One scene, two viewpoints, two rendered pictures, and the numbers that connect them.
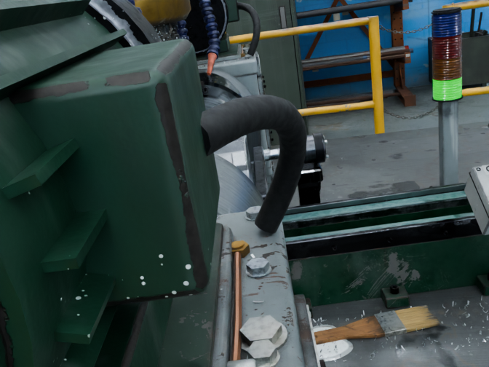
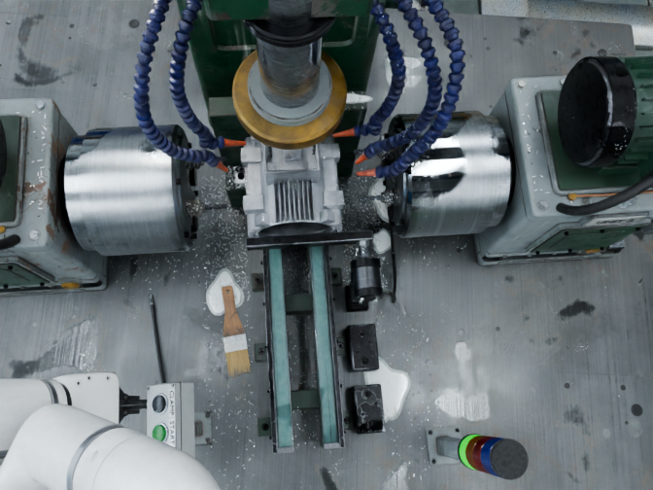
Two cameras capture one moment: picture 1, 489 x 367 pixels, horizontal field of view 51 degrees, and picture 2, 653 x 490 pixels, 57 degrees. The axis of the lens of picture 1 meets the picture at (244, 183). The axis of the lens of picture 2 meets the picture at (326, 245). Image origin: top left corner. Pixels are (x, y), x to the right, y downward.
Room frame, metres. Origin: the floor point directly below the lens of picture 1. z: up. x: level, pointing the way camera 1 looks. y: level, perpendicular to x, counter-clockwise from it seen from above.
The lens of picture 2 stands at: (0.78, -0.36, 2.18)
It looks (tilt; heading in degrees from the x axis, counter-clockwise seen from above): 74 degrees down; 72
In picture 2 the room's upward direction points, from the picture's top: 11 degrees clockwise
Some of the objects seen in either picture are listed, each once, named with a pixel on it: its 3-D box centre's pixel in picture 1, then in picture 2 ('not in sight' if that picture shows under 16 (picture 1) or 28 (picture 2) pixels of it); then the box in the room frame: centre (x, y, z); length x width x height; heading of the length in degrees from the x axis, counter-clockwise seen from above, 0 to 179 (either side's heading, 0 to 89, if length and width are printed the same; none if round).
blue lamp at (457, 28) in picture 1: (446, 24); (502, 457); (1.10, -0.47, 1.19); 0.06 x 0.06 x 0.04
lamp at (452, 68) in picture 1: (447, 67); (486, 454); (1.10, -0.47, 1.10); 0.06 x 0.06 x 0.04
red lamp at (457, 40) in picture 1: (447, 46); (494, 455); (1.10, -0.47, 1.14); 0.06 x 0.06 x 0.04
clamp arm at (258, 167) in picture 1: (261, 175); (309, 240); (0.85, -0.03, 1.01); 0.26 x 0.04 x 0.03; 177
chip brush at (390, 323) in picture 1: (371, 327); (233, 330); (0.66, -0.16, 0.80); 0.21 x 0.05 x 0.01; 93
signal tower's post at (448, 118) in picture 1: (447, 107); (471, 450); (1.10, -0.47, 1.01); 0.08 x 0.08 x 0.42; 87
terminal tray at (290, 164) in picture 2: not in sight; (291, 150); (0.83, 0.13, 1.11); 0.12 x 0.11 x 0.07; 87
